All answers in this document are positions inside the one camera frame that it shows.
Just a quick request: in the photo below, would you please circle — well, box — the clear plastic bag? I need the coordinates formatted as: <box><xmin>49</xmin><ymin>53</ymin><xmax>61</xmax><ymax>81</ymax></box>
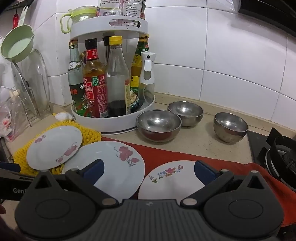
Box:
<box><xmin>0</xmin><ymin>86</ymin><xmax>23</xmax><ymax>142</ymax></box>

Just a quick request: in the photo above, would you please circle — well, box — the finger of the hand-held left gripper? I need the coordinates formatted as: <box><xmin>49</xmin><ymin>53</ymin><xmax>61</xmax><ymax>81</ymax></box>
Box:
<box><xmin>0</xmin><ymin>162</ymin><xmax>35</xmax><ymax>181</ymax></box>

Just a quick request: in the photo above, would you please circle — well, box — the yellow chenille mat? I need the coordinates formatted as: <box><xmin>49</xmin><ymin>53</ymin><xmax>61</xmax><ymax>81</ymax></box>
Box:
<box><xmin>13</xmin><ymin>120</ymin><xmax>102</xmax><ymax>176</ymax></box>

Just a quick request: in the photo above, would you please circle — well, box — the green strainer ladle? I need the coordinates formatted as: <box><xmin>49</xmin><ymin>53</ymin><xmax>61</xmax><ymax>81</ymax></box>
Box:
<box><xmin>1</xmin><ymin>6</ymin><xmax>35</xmax><ymax>63</ymax></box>

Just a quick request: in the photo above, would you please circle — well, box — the plate with small colourful flowers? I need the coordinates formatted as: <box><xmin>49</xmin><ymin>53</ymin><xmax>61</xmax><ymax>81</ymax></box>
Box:
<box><xmin>138</xmin><ymin>160</ymin><xmax>206</xmax><ymax>201</ymax></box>

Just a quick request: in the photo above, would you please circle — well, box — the red handled utensil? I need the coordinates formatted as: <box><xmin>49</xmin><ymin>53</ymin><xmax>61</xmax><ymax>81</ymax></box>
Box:
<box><xmin>12</xmin><ymin>9</ymin><xmax>20</xmax><ymax>30</ymax></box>

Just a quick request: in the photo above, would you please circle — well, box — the stainless steel bowl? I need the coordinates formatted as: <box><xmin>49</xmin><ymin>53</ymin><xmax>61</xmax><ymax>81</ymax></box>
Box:
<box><xmin>213</xmin><ymin>112</ymin><xmax>248</xmax><ymax>143</ymax></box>
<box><xmin>168</xmin><ymin>101</ymin><xmax>204</xmax><ymax>127</ymax></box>
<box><xmin>136</xmin><ymin>110</ymin><xmax>182</xmax><ymax>142</ymax></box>

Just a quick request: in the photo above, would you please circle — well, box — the garlic bulb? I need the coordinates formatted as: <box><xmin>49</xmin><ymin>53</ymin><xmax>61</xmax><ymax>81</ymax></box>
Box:
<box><xmin>55</xmin><ymin>112</ymin><xmax>73</xmax><ymax>121</ymax></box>

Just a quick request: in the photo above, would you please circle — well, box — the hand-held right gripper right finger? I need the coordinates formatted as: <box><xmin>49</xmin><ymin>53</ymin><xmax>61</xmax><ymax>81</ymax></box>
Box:
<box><xmin>181</xmin><ymin>160</ymin><xmax>270</xmax><ymax>207</ymax></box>

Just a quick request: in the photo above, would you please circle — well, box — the glass pot lid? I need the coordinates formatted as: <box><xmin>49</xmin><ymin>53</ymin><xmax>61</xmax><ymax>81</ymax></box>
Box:
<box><xmin>23</xmin><ymin>49</ymin><xmax>50</xmax><ymax>116</ymax></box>
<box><xmin>11</xmin><ymin>60</ymin><xmax>33</xmax><ymax>114</ymax></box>

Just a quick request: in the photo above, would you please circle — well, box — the white spray bottle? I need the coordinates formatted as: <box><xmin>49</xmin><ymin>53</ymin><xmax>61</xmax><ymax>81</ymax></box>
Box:
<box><xmin>138</xmin><ymin>52</ymin><xmax>156</xmax><ymax>109</ymax></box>

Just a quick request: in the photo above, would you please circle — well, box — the seasoning packet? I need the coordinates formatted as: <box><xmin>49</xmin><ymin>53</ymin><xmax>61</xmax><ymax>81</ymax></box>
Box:
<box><xmin>120</xmin><ymin>0</ymin><xmax>147</xmax><ymax>20</ymax></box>
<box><xmin>97</xmin><ymin>0</ymin><xmax>124</xmax><ymax>16</ymax></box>

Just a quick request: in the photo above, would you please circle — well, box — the large plate with pink flower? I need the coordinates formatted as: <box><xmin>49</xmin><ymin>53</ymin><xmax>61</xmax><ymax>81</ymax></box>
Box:
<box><xmin>61</xmin><ymin>141</ymin><xmax>146</xmax><ymax>202</ymax></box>

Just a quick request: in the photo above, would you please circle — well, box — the red label soy sauce bottle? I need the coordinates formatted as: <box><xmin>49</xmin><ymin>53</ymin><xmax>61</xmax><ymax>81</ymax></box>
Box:
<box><xmin>83</xmin><ymin>39</ymin><xmax>109</xmax><ymax>118</ymax></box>

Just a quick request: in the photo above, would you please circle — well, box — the small plate with pink flowers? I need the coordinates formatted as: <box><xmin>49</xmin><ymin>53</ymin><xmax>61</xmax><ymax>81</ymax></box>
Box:
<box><xmin>26</xmin><ymin>126</ymin><xmax>83</xmax><ymax>171</ymax></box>

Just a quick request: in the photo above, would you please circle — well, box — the colourful printed packet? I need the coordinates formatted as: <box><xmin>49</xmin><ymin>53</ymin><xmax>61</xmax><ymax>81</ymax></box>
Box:
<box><xmin>130</xmin><ymin>35</ymin><xmax>149</xmax><ymax>109</ymax></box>

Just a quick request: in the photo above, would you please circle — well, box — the red cloth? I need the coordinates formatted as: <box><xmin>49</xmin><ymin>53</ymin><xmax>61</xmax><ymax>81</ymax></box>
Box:
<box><xmin>102</xmin><ymin>137</ymin><xmax>296</xmax><ymax>229</ymax></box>

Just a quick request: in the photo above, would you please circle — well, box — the steel bottle with black cap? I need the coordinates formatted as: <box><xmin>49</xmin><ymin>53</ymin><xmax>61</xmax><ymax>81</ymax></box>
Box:
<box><xmin>103</xmin><ymin>36</ymin><xmax>111</xmax><ymax>67</ymax></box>

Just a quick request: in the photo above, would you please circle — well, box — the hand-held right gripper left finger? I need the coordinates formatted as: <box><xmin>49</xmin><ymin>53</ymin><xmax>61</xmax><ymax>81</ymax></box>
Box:
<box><xmin>30</xmin><ymin>159</ymin><xmax>119</xmax><ymax>207</ymax></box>

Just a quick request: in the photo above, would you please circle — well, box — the green glass bottle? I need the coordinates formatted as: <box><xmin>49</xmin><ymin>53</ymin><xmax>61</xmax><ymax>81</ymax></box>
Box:
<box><xmin>68</xmin><ymin>40</ymin><xmax>87</xmax><ymax>114</ymax></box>

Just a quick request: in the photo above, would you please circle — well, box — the glass jar with green lid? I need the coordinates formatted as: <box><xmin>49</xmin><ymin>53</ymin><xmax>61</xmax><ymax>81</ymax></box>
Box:
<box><xmin>60</xmin><ymin>6</ymin><xmax>97</xmax><ymax>34</ymax></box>

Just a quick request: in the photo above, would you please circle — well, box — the metal wire rack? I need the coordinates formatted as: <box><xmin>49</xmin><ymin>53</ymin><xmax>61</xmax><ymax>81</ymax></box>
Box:
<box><xmin>14</xmin><ymin>88</ymin><xmax>52</xmax><ymax>128</ymax></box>

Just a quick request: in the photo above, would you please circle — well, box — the clear bottle with yellow cap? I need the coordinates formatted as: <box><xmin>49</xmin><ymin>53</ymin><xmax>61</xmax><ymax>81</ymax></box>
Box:
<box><xmin>105</xmin><ymin>36</ymin><xmax>131</xmax><ymax>117</ymax></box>

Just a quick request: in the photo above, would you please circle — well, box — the black burner grate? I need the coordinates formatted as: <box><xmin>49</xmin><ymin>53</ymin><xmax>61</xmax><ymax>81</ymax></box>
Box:
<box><xmin>257</xmin><ymin>127</ymin><xmax>296</xmax><ymax>186</ymax></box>

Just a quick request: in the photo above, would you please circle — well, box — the dark range hood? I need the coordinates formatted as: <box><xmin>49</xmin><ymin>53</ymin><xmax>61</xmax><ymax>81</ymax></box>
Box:
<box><xmin>238</xmin><ymin>0</ymin><xmax>296</xmax><ymax>40</ymax></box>

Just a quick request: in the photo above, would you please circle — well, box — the white two-tier round rack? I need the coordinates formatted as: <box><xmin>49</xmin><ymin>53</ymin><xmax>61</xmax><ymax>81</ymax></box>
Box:
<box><xmin>69</xmin><ymin>16</ymin><xmax>156</xmax><ymax>135</ymax></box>

